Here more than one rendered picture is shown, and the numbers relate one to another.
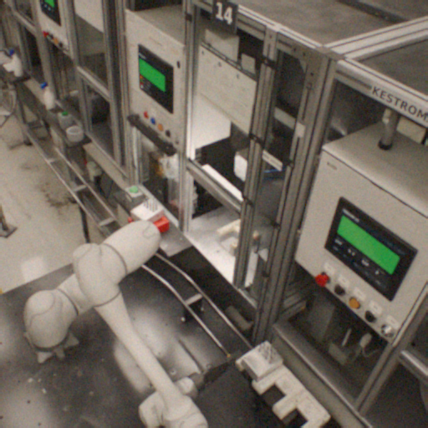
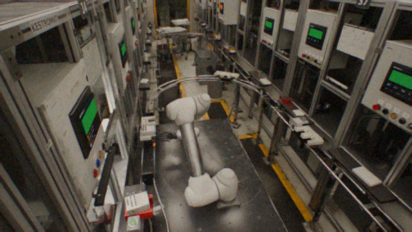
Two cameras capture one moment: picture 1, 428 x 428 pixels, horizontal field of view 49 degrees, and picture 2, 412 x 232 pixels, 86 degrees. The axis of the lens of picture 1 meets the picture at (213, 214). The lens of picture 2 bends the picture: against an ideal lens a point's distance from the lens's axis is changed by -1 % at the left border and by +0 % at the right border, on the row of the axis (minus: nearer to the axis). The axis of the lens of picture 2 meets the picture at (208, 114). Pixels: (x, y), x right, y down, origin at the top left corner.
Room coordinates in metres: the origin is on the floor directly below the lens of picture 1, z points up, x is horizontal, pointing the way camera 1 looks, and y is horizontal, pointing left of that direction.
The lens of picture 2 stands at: (2.21, 1.07, 2.12)
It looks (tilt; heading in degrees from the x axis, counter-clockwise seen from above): 31 degrees down; 208
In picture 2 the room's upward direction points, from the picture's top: 1 degrees clockwise
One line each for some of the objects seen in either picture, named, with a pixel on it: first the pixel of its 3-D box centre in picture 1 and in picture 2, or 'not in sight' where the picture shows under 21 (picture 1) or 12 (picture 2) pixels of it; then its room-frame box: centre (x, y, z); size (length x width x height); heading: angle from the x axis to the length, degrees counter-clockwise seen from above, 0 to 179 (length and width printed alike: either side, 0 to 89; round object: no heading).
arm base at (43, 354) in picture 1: (52, 338); (225, 193); (1.12, 0.65, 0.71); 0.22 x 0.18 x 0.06; 40
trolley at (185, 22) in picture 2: not in sight; (181, 33); (-4.48, -3.61, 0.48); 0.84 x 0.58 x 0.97; 48
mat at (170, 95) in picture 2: not in sight; (168, 69); (-2.39, -2.64, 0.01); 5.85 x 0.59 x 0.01; 40
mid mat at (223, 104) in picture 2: not in sight; (216, 112); (-1.00, -0.47, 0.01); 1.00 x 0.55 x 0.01; 40
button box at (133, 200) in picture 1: (135, 199); (132, 229); (1.78, 0.40, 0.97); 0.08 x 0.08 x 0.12; 40
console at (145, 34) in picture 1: (176, 76); (55, 133); (1.87, 0.20, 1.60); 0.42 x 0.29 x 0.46; 40
